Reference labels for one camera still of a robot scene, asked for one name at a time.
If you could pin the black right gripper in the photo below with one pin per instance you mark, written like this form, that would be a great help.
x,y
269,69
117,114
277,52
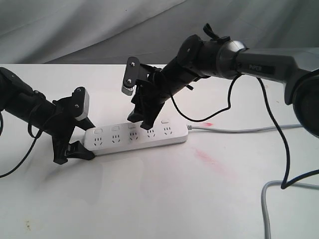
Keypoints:
x,y
153,87

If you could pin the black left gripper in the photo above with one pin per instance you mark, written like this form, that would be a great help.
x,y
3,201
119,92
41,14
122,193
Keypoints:
x,y
57,120

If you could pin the white five-outlet power strip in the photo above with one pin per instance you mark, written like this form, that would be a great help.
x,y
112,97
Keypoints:
x,y
130,136

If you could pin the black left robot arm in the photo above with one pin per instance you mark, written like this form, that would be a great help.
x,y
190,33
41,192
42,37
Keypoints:
x,y
19,99

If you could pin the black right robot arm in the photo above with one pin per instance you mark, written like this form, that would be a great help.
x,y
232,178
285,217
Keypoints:
x,y
296,68

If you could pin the grey backdrop cloth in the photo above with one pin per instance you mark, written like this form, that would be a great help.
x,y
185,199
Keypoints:
x,y
110,31

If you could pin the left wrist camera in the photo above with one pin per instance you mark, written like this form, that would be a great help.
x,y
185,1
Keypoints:
x,y
80,103

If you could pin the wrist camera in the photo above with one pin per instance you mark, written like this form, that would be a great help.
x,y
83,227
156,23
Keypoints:
x,y
131,75
80,103

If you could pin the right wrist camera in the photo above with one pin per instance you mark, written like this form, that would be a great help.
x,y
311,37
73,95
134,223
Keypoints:
x,y
131,75

